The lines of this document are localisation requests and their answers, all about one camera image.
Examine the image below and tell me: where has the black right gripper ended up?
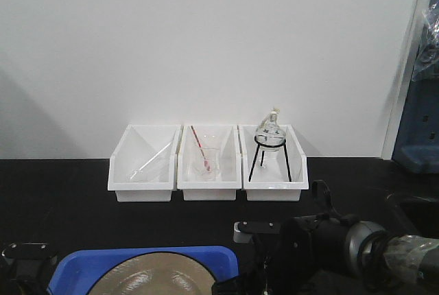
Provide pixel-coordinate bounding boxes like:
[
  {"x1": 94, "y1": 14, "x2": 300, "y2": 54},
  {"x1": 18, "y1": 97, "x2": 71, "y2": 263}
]
[{"x1": 211, "y1": 213, "x2": 359, "y2": 295}]

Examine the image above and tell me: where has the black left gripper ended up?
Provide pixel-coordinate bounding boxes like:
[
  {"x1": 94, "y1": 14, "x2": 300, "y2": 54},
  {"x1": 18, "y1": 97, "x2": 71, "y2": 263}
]
[{"x1": 1, "y1": 266, "x2": 53, "y2": 295}]

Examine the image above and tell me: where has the blue plastic tray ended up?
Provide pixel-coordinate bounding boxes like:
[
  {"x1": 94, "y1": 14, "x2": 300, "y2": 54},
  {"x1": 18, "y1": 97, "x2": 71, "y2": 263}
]
[{"x1": 47, "y1": 245, "x2": 240, "y2": 295}]

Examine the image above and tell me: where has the beige plate with black rim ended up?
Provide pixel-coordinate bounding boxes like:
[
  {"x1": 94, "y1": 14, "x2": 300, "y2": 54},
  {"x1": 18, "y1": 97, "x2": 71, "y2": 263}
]
[{"x1": 88, "y1": 252, "x2": 217, "y2": 294}]

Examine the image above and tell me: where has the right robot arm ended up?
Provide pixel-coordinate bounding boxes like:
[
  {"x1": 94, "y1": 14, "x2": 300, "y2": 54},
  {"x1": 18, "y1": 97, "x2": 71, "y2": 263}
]
[{"x1": 212, "y1": 213, "x2": 438, "y2": 294}]

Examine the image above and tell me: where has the white right storage bin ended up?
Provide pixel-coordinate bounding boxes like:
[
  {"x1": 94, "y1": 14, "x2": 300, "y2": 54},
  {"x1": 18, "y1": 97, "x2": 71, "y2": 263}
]
[{"x1": 238, "y1": 125, "x2": 309, "y2": 202}]

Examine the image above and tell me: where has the white storage bin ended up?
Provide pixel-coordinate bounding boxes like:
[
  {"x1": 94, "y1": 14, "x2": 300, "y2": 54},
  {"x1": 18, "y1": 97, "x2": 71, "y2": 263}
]
[
  {"x1": 238, "y1": 125, "x2": 309, "y2": 202},
  {"x1": 107, "y1": 124, "x2": 181, "y2": 202},
  {"x1": 176, "y1": 125, "x2": 242, "y2": 201}
]

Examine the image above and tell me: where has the white middle storage bin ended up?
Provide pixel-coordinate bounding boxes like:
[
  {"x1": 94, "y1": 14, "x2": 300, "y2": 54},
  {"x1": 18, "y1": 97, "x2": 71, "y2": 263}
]
[{"x1": 176, "y1": 125, "x2": 242, "y2": 201}]

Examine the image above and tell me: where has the clear glass beaker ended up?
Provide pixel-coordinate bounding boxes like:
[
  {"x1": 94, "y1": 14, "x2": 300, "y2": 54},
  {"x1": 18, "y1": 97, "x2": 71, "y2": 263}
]
[{"x1": 192, "y1": 134, "x2": 220, "y2": 182}]

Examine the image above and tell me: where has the glass alcohol lamp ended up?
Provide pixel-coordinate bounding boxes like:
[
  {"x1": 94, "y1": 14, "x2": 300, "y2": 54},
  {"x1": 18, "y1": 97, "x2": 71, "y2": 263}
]
[{"x1": 255, "y1": 108, "x2": 286, "y2": 152}]

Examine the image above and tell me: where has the white left storage bin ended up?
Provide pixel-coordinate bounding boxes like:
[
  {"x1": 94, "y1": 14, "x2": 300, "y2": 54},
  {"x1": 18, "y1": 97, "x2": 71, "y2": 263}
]
[{"x1": 107, "y1": 124, "x2": 181, "y2": 202}]

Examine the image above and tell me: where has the clear glass stirring rod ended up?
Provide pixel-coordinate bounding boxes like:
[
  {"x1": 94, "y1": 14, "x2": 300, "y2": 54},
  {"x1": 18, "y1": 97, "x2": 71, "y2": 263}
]
[{"x1": 128, "y1": 141, "x2": 172, "y2": 181}]

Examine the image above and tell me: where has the clear plastic bag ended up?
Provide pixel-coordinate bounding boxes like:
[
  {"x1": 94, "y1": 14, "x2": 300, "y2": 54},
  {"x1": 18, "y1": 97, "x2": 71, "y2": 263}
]
[{"x1": 412, "y1": 0, "x2": 438, "y2": 82}]

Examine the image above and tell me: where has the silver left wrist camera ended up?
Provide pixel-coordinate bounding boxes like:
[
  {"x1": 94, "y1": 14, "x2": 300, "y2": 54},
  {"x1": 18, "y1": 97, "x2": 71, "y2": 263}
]
[{"x1": 1, "y1": 242, "x2": 58, "y2": 266}]

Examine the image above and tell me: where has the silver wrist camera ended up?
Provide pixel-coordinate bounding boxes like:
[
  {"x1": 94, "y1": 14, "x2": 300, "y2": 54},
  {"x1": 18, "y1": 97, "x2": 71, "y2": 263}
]
[
  {"x1": 233, "y1": 221, "x2": 281, "y2": 244},
  {"x1": 1, "y1": 242, "x2": 58, "y2": 266}
]

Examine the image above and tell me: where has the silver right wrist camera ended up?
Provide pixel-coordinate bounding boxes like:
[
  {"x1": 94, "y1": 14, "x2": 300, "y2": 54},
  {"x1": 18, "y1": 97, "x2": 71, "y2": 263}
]
[{"x1": 233, "y1": 221, "x2": 281, "y2": 244}]

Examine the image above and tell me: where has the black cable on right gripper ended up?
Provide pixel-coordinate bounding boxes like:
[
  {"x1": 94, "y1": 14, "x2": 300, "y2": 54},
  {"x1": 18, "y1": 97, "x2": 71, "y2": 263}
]
[{"x1": 311, "y1": 179, "x2": 344, "y2": 227}]

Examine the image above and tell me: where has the black wire tripod stand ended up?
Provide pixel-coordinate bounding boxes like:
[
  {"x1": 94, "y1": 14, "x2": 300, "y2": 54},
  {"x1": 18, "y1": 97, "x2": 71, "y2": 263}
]
[{"x1": 248, "y1": 136, "x2": 292, "y2": 182}]

